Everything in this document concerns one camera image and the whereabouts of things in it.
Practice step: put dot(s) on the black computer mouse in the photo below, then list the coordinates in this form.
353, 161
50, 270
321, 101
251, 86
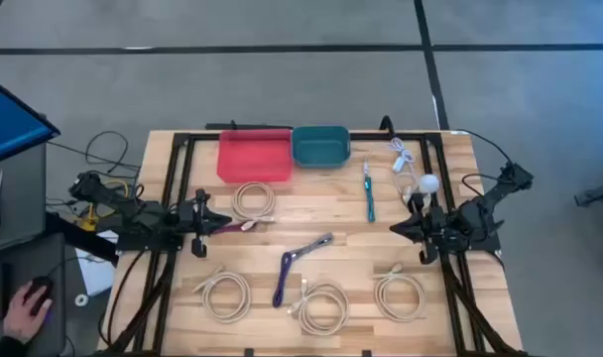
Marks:
39, 287

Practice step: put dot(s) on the red plastic tray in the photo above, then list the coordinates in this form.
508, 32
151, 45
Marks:
254, 156

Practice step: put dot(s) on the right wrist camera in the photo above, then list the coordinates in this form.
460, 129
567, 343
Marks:
450, 220

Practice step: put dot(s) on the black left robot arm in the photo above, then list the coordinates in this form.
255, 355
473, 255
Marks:
133, 210

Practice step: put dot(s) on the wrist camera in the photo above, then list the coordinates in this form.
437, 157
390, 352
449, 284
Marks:
450, 220
186, 217

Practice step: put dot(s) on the white paper sheet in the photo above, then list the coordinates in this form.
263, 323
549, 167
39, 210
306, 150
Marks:
95, 277

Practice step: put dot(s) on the white bulb lamp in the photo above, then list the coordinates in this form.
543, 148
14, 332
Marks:
428, 183

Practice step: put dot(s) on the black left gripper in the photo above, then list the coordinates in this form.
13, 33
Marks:
202, 213

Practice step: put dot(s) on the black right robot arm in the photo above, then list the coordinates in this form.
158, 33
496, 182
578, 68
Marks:
480, 213

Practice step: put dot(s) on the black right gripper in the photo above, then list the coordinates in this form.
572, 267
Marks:
429, 228

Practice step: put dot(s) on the person's hand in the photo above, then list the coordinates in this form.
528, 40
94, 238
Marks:
21, 317

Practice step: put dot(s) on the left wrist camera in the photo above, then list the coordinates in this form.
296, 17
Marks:
186, 217

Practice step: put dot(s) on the yellow clamp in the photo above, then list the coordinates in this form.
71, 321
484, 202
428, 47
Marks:
89, 223

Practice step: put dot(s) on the grey desk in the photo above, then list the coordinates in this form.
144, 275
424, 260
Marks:
19, 198

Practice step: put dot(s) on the computer monitor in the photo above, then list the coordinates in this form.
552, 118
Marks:
11, 124

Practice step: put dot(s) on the teal plastic bin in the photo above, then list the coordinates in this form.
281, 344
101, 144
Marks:
321, 148

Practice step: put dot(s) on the black metal frame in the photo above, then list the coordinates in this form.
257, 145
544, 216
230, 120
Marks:
175, 158

